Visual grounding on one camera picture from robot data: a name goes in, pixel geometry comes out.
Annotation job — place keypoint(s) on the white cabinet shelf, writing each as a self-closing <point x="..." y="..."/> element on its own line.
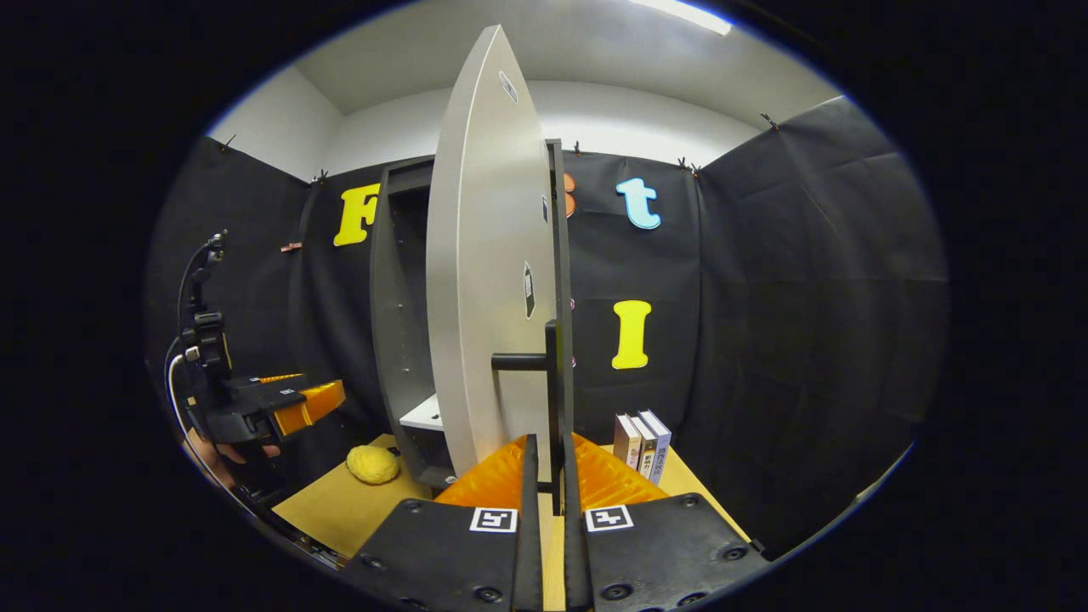
<point x="422" y="415"/>

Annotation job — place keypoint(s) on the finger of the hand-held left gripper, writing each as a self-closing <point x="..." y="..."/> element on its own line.
<point x="263" y="404"/>
<point x="280" y="381"/>

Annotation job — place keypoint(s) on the brown spine book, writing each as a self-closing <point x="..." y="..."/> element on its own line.
<point x="646" y="455"/>

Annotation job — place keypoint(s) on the yellow round sponge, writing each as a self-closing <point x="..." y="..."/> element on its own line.
<point x="372" y="465"/>

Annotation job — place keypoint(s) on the black backdrop cloth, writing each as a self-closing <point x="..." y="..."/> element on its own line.
<point x="807" y="297"/>

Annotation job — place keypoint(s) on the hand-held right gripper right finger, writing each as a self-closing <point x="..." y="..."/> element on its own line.
<point x="576" y="552"/>

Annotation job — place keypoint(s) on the blue-grey spine book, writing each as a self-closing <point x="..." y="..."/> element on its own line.
<point x="661" y="446"/>

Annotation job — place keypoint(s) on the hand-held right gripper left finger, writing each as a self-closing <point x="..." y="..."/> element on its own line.
<point x="529" y="544"/>

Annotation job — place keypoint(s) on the pink spine book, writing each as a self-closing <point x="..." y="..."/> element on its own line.
<point x="623" y="442"/>

